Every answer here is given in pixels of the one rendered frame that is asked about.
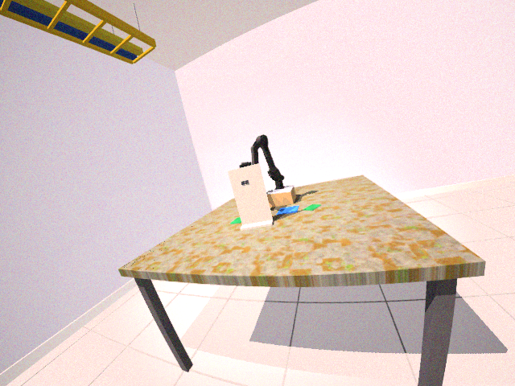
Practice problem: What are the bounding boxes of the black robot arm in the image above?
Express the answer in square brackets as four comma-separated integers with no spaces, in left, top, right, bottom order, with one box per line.
[248,134,285,190]

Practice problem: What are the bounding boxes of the grey panel with socket openings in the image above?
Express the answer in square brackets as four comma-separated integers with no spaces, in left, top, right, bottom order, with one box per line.
[228,163,274,231]

